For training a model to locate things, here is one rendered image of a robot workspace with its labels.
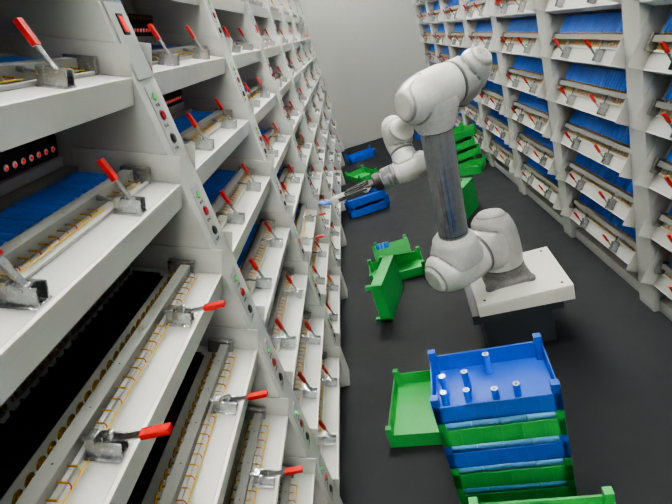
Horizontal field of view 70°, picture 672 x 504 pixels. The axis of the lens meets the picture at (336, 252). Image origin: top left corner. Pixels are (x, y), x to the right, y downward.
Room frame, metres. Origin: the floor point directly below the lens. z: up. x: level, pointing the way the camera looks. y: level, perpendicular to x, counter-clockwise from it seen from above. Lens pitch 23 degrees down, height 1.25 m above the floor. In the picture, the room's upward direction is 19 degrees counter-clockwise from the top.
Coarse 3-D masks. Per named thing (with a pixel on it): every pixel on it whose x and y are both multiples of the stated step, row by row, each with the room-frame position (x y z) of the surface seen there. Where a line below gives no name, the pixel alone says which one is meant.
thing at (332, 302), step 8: (328, 272) 2.26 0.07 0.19; (336, 272) 2.27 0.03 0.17; (328, 280) 2.19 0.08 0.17; (336, 280) 2.21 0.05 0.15; (328, 288) 2.13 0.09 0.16; (336, 288) 2.10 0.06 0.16; (328, 296) 2.04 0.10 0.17; (336, 296) 2.05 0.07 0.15; (328, 304) 1.86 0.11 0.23; (336, 304) 1.98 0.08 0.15; (328, 312) 1.90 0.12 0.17; (336, 312) 1.91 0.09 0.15; (336, 320) 1.84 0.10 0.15; (336, 328) 1.78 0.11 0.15
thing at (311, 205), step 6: (300, 198) 2.28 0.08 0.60; (300, 204) 2.26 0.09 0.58; (306, 204) 2.26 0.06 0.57; (312, 204) 2.27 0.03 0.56; (306, 210) 2.25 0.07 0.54; (312, 210) 2.25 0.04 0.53; (312, 222) 2.09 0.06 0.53; (306, 228) 2.02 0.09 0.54; (312, 228) 2.02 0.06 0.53; (306, 234) 1.95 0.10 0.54; (312, 234) 1.95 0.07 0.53; (312, 240) 1.89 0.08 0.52; (306, 246) 1.82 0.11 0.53; (306, 252) 1.67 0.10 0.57
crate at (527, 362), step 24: (432, 360) 1.09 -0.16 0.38; (456, 360) 1.08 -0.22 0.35; (480, 360) 1.07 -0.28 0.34; (504, 360) 1.05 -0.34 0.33; (528, 360) 1.02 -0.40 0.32; (432, 384) 1.00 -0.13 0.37; (456, 384) 1.02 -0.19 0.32; (480, 384) 1.00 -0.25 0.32; (504, 384) 0.97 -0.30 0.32; (528, 384) 0.94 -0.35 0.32; (552, 384) 0.84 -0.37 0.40; (432, 408) 0.92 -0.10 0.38; (456, 408) 0.90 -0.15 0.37; (480, 408) 0.88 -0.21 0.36; (504, 408) 0.87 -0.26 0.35; (528, 408) 0.85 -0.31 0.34; (552, 408) 0.84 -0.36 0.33
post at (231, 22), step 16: (224, 16) 2.28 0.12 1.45; (240, 16) 2.28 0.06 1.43; (224, 32) 2.29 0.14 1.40; (256, 64) 2.28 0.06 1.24; (272, 80) 2.29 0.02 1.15; (272, 112) 2.28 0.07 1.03; (288, 160) 2.28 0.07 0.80; (304, 176) 2.27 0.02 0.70; (304, 192) 2.27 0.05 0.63; (320, 224) 2.27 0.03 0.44
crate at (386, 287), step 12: (384, 264) 2.11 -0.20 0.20; (396, 264) 2.18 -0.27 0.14; (384, 276) 1.99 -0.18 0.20; (396, 276) 2.13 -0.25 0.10; (372, 288) 1.93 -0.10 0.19; (384, 288) 1.94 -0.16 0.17; (396, 288) 2.08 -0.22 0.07; (384, 300) 1.92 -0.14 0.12; (396, 300) 2.04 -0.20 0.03; (384, 312) 1.92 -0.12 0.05
